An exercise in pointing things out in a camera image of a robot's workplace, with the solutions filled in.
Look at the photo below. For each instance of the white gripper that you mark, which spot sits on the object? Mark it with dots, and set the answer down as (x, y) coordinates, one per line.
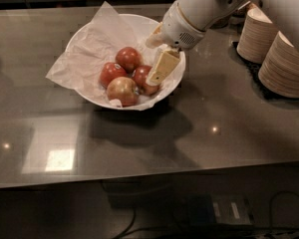
(179, 28)

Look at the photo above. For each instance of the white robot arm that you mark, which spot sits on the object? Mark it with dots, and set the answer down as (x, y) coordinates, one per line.
(202, 14)

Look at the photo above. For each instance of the yellowish red front apple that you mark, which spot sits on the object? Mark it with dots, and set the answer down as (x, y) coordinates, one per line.
(123, 89)

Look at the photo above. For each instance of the white bowl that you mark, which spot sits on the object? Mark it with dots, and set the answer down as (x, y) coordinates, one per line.
(91, 47)

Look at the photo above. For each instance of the white crinkled paper liner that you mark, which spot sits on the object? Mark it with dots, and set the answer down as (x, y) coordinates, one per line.
(107, 17)

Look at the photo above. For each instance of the black mat under stacks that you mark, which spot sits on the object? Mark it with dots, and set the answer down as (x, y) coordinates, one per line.
(253, 70)

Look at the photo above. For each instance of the rear stack of paper bowls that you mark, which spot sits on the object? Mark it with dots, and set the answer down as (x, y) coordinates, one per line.
(257, 36)

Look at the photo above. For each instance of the stack of paper bowls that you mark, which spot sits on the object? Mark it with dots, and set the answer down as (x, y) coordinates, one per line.
(257, 36)
(280, 70)

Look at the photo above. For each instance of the front stack of paper bowls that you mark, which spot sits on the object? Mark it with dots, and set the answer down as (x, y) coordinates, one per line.
(280, 70)

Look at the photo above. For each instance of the dark box under table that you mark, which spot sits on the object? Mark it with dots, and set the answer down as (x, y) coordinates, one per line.
(219, 210)

